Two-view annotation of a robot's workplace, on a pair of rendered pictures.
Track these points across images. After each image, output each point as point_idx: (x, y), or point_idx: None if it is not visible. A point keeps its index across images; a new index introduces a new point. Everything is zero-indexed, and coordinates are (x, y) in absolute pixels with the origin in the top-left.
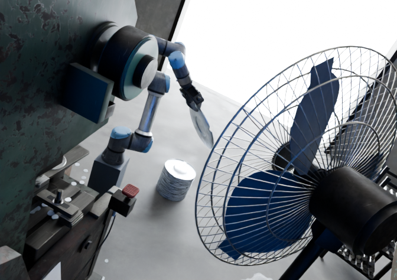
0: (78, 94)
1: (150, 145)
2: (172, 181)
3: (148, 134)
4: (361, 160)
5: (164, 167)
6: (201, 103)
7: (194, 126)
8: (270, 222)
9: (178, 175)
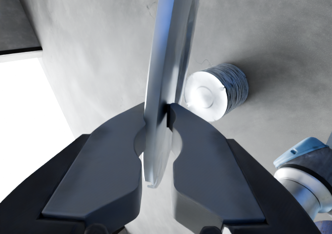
0: None
1: (307, 145)
2: (229, 87)
3: (302, 176)
4: None
5: (225, 113)
6: (104, 127)
7: (181, 102)
8: None
9: (216, 87)
